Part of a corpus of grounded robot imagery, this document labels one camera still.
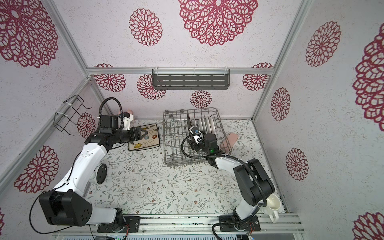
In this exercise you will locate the white ceramic mug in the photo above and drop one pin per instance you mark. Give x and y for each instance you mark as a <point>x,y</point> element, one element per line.
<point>273,205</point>

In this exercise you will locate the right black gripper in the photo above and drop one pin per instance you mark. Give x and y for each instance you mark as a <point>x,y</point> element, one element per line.
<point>195,146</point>

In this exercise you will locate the pink sponge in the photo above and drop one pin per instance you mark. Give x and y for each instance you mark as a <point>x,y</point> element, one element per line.
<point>229,142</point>

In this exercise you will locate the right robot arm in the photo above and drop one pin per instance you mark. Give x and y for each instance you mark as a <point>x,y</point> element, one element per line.
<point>254,184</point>

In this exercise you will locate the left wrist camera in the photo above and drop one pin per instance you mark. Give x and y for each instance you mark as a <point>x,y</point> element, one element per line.
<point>126,124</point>

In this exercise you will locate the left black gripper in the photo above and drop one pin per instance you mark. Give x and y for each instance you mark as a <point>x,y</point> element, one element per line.
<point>138,135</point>

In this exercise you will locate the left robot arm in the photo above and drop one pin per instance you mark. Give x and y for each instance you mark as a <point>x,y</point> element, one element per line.
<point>65,205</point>

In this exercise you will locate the grey wall shelf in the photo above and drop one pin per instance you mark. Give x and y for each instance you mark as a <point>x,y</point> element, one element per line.
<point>191,80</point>

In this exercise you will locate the white round plate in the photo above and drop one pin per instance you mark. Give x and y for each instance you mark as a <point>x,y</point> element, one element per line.
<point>200,124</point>
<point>207,124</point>
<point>212,126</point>
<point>196,124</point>

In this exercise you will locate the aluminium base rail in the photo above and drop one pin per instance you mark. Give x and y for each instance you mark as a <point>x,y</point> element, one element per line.
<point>193,227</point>

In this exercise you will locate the grey wire dish rack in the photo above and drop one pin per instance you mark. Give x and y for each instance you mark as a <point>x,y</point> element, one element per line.
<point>178,140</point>

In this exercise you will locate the black wire wall basket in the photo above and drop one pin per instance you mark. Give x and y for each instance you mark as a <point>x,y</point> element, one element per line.
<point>63,118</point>

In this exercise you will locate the pink pig plush toy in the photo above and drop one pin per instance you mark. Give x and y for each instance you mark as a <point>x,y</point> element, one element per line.
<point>127,115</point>

